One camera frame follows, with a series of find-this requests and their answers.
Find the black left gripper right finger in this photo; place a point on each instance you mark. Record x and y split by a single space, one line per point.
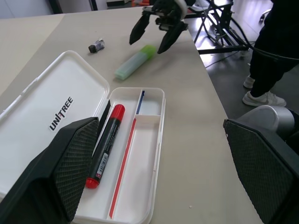
264 168

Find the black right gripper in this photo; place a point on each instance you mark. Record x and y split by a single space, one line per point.
167 14

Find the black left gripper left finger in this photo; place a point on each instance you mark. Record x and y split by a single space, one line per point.
46 172

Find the green highlighter marker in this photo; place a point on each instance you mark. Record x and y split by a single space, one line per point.
133 64

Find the red marker with black barrel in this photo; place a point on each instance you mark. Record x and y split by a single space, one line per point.
107 144

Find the white Unitree pencil case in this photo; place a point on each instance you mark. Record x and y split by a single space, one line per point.
46 93

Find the silver robot body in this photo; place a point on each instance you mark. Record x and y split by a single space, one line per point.
266 116

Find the small black clip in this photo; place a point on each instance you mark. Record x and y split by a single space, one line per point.
96 45

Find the white grey sneaker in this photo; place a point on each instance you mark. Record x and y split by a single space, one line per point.
249 82
264 99

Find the person in dark clothes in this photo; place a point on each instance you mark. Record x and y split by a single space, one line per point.
278 39

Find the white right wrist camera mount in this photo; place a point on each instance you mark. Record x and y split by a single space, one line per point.
183 7

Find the black metal stand frame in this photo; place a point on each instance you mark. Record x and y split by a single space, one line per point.
219 25

